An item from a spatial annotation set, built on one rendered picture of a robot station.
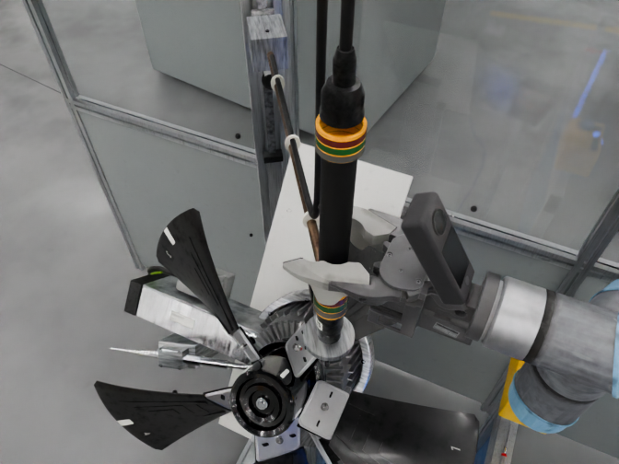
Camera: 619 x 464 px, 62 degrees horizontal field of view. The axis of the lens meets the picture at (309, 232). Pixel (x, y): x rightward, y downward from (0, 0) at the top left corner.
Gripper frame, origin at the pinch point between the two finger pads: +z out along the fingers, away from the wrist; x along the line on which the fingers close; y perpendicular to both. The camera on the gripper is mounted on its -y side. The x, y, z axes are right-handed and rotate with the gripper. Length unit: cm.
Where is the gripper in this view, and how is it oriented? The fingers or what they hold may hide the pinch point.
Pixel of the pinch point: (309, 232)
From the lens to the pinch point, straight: 56.4
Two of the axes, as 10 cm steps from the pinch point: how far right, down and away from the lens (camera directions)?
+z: -9.1, -3.2, 2.7
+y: 0.0, 6.5, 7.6
